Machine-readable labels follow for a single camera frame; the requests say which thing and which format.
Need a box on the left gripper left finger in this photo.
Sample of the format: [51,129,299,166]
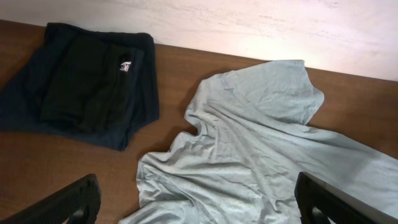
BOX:
[1,174,101,224]

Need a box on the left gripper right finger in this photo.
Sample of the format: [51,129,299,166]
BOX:
[294,172,397,224]

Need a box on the light blue t-shirt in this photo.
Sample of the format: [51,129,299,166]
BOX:
[123,60,397,223]

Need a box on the navy blue folded garment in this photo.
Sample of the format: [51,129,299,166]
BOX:
[1,23,159,151]

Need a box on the black folded garment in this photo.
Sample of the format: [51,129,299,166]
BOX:
[40,35,144,133]

